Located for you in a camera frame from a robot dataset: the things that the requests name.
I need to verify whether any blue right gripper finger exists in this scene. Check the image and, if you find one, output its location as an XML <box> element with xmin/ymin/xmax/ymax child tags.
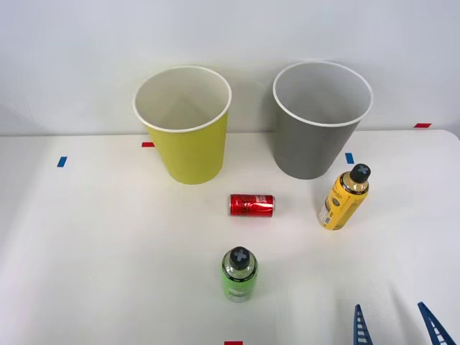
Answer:
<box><xmin>417</xmin><ymin>301</ymin><xmax>460</xmax><ymax>345</ymax></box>
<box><xmin>352</xmin><ymin>304</ymin><xmax>375</xmax><ymax>345</ymax></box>

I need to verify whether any yellow plastic bottle black cap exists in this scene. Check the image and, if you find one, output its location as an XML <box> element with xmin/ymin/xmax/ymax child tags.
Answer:
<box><xmin>316</xmin><ymin>163</ymin><xmax>372</xmax><ymax>231</ymax></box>

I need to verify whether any green plastic bottle black cap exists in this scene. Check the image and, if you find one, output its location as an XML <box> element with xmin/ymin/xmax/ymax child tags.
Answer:
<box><xmin>220</xmin><ymin>246</ymin><xmax>259</xmax><ymax>303</ymax></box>

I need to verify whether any red drink can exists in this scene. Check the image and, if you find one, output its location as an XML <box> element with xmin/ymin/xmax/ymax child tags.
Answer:
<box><xmin>229</xmin><ymin>193</ymin><xmax>276</xmax><ymax>219</ymax></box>

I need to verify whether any grey plastic waste bin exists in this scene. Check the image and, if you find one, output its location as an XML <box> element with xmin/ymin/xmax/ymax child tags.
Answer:
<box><xmin>272</xmin><ymin>60</ymin><xmax>374</xmax><ymax>180</ymax></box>

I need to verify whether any yellow-green plastic waste bin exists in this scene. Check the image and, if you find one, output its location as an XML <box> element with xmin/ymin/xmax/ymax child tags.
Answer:
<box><xmin>132</xmin><ymin>65</ymin><xmax>233</xmax><ymax>186</ymax></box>

